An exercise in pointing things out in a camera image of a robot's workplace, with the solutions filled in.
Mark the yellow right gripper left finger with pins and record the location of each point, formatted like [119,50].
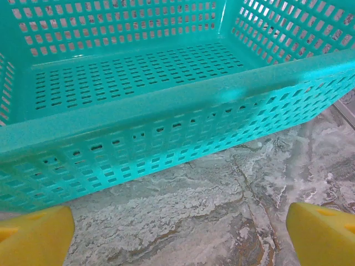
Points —
[36,238]

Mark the aluminium table side rail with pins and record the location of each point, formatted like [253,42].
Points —
[348,115]

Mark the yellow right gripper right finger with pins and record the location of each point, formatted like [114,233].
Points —
[324,238]

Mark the teal plastic basket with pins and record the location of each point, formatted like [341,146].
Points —
[166,110]

